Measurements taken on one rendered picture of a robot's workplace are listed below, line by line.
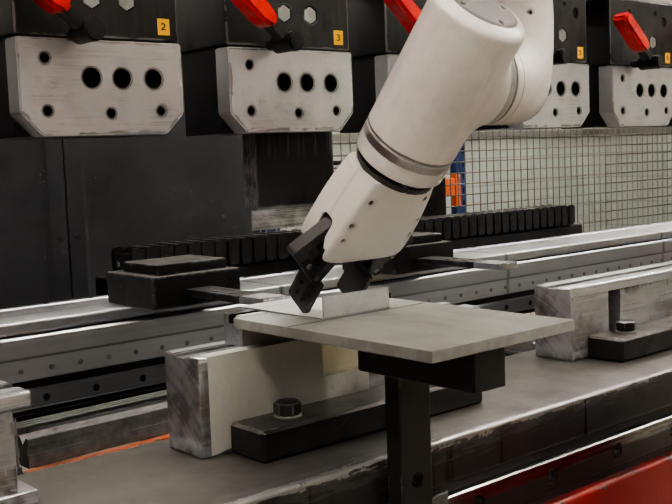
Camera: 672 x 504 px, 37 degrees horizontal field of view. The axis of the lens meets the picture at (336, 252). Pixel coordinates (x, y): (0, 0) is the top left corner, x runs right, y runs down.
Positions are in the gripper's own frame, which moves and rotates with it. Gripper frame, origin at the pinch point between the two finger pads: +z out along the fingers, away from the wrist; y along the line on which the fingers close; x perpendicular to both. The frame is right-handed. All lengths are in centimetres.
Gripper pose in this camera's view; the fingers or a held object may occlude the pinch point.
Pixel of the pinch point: (329, 286)
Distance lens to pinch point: 98.3
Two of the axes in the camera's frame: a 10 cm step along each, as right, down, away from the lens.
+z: -3.9, 7.3, 5.6
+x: 5.2, 6.8, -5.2
